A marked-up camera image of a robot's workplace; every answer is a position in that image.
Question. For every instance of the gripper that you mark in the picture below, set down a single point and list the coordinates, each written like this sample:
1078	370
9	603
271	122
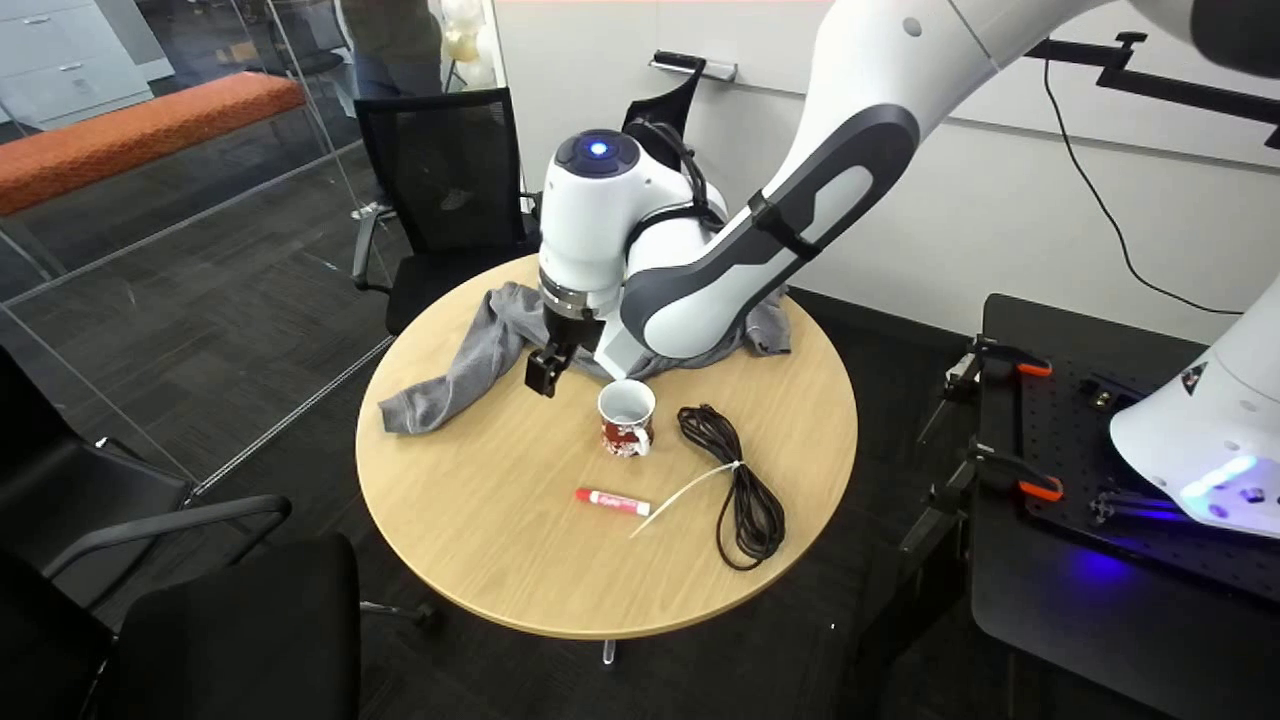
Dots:
573	330

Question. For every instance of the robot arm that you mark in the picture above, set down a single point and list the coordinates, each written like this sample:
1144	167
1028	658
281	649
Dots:
880	90

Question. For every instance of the red marker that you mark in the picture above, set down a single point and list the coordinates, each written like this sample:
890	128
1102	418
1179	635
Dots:
612	501

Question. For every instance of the red and white patterned mug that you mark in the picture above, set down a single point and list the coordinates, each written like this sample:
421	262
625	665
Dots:
627	425

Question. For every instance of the grey cloth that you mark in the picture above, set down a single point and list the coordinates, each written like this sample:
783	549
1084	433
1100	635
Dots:
470	375

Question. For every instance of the white zip tie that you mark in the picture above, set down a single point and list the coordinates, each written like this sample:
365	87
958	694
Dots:
680	497

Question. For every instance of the black mesh office chair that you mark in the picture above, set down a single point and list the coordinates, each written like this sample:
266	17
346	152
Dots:
440	180

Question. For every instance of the black whiteboard eraser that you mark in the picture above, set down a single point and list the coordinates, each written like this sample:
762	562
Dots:
678	60

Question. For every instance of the silver whiteboard tray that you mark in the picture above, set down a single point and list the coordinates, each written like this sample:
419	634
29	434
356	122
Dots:
720	70

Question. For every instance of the person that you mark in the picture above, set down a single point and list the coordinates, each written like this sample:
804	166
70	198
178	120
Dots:
395	40

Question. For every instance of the black clamp with orange tips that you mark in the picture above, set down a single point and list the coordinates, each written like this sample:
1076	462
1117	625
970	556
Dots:
1000	475
1005	358

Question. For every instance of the black armchair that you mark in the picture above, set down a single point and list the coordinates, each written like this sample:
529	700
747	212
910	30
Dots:
220	640

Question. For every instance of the orange bench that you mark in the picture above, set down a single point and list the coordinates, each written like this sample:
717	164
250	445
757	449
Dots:
130	135

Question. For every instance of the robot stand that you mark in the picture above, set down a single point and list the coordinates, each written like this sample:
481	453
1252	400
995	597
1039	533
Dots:
1060	600

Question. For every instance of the white drawer cabinet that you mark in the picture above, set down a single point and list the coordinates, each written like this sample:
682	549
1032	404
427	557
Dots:
60	60

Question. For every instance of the black stand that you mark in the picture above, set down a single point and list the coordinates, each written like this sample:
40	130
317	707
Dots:
1160	85

